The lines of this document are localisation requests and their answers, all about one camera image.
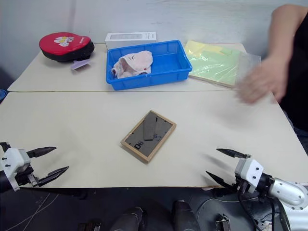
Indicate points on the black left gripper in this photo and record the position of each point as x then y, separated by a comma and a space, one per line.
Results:
22, 176

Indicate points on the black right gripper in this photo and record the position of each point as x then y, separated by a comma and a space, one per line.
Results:
243, 185

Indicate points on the person's bare forearm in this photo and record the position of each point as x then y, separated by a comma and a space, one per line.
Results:
282, 31

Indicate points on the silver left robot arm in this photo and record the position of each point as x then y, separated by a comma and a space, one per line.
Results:
4, 180

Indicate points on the person's bare hand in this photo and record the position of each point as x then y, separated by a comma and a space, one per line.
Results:
264, 79

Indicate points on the dark rounded shape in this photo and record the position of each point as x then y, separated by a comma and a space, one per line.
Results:
130, 220
185, 216

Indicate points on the yellow-green paper stack in plastic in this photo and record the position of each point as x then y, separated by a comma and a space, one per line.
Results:
211, 65

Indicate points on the small lavender card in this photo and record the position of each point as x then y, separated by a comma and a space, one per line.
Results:
80, 64

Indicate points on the person's body in black shirt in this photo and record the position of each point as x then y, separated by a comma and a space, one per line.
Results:
300, 77

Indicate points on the red black round case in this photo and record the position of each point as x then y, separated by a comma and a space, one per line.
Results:
62, 45

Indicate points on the blue plastic bin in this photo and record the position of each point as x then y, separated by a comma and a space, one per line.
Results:
168, 60

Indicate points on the pink cloth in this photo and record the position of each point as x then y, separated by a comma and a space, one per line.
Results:
134, 65

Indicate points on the white cardboard box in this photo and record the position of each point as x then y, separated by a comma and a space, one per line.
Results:
149, 38

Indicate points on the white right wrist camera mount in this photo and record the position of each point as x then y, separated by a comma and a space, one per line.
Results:
250, 170

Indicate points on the wooden picture frame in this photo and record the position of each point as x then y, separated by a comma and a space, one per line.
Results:
142, 146

